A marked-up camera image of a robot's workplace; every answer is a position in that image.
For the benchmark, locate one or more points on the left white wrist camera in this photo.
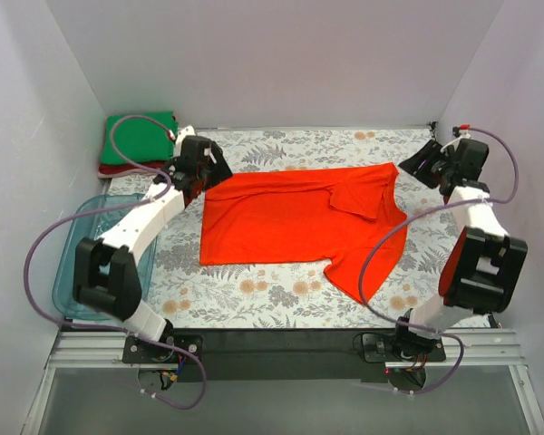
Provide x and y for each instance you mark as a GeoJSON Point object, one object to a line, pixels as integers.
{"type": "Point", "coordinates": [178, 137]}

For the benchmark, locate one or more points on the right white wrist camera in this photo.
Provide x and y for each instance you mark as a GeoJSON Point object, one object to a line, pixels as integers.
{"type": "Point", "coordinates": [459, 132]}

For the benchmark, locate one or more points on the orange t-shirt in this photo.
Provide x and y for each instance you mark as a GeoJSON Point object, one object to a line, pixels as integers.
{"type": "Point", "coordinates": [339, 215]}

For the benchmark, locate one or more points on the folded green t-shirt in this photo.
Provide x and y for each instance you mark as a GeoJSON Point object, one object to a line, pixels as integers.
{"type": "Point", "coordinates": [136, 138]}

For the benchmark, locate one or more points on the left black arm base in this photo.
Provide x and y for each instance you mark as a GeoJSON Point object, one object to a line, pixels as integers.
{"type": "Point", "coordinates": [158, 351]}

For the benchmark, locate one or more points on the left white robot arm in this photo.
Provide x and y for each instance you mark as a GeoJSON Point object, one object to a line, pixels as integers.
{"type": "Point", "coordinates": [105, 272]}

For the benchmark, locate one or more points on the aluminium frame rail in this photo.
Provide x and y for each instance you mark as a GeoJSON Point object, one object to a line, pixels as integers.
{"type": "Point", "coordinates": [484, 347]}

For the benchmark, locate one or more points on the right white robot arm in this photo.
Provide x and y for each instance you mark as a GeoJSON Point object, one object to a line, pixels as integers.
{"type": "Point", "coordinates": [484, 266]}

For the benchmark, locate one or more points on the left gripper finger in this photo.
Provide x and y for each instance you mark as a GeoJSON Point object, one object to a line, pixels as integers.
{"type": "Point", "coordinates": [204, 184]}
{"type": "Point", "coordinates": [218, 166]}

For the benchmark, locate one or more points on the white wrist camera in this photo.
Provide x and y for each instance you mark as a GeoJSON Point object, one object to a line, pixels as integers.
{"type": "Point", "coordinates": [459, 132]}
{"type": "Point", "coordinates": [178, 137]}

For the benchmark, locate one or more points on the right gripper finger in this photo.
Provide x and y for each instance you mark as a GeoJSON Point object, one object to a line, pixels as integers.
{"type": "Point", "coordinates": [427, 175]}
{"type": "Point", "coordinates": [423, 160]}

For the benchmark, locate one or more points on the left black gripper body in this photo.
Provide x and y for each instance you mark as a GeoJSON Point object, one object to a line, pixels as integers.
{"type": "Point", "coordinates": [213, 165]}

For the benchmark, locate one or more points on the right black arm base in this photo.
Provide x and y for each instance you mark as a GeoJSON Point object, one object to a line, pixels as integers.
{"type": "Point", "coordinates": [389, 348]}

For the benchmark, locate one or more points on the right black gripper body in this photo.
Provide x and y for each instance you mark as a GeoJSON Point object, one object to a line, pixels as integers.
{"type": "Point", "coordinates": [429, 162]}

